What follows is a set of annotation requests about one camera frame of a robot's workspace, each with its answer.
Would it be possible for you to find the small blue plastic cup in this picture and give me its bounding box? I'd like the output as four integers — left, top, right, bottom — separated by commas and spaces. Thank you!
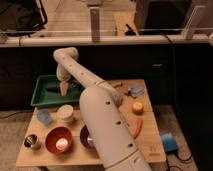
37, 109, 52, 125

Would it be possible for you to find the red bowl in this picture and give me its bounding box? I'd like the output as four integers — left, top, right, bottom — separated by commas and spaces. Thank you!
45, 127, 73, 155

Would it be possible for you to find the purple bowl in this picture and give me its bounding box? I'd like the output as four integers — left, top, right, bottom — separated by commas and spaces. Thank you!
80, 125, 95, 150

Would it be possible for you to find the grey vertical post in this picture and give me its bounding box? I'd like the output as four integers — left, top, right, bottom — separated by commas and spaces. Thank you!
90, 7, 100, 42

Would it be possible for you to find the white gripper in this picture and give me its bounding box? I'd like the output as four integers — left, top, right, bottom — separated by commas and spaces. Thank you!
56, 65, 71, 96

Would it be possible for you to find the black monitor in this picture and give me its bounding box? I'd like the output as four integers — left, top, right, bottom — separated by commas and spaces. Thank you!
134, 0, 191, 35

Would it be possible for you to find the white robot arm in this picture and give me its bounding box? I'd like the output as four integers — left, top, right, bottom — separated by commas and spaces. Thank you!
53, 47, 152, 171

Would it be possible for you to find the yellow round fruit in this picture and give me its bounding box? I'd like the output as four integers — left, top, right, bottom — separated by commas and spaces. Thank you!
132, 101, 143, 115

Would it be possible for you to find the blue box on floor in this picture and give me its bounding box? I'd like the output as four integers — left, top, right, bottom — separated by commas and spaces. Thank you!
161, 133, 178, 153

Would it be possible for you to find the white paper cup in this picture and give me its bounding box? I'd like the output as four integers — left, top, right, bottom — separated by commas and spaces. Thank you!
57, 105, 74, 123

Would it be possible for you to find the green plastic tray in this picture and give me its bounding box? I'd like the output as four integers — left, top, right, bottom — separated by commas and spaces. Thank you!
31, 75, 84, 108

